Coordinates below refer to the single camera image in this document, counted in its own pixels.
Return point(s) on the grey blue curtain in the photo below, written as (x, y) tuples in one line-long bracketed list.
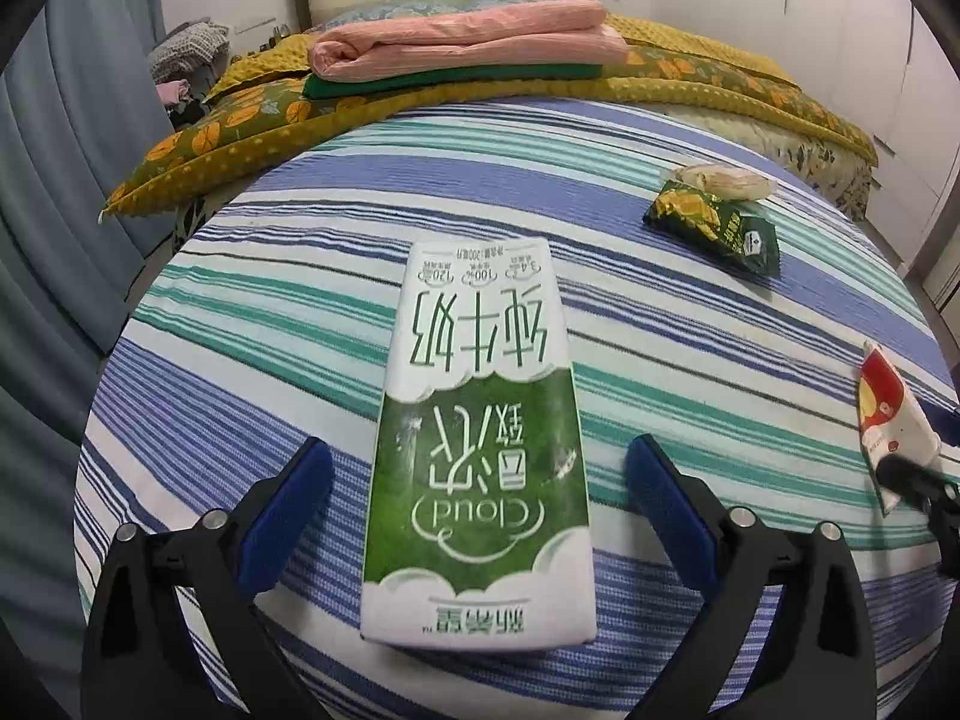
[(60, 165)]

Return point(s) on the pale yellow snack packet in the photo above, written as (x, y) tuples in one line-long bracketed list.
[(727, 181)]

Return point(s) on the white red paper wrapper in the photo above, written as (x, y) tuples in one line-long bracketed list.
[(885, 405)]

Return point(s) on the grey knit clothing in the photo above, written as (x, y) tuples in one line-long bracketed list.
[(187, 45)]

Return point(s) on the white wardrobe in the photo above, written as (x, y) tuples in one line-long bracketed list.
[(900, 90)]

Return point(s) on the pink folded blanket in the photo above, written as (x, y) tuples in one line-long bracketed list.
[(450, 37)]

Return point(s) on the green folded cloth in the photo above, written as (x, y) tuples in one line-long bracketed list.
[(450, 79)]

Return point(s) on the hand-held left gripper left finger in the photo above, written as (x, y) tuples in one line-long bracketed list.
[(289, 514)]

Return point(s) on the dark clothes pile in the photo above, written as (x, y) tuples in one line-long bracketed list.
[(196, 101)]

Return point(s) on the yellow floral quilt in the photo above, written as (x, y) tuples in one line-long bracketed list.
[(210, 142)]

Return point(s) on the green snack packet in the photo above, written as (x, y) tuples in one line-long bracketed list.
[(720, 229)]

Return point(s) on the green white milk carton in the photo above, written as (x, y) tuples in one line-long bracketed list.
[(480, 427)]

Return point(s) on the pale floral bedsheet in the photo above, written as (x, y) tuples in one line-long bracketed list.
[(817, 157)]

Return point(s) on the pink cloth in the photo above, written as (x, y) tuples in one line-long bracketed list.
[(172, 92)]

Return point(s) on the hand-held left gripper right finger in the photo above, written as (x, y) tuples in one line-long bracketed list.
[(667, 514)]

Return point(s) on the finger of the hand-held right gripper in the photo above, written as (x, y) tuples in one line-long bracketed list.
[(911, 476)]

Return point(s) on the blue floral pillow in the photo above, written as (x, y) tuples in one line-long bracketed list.
[(390, 13)]

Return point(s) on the blue green striped bedsheet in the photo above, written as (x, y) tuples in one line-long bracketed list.
[(300, 277)]

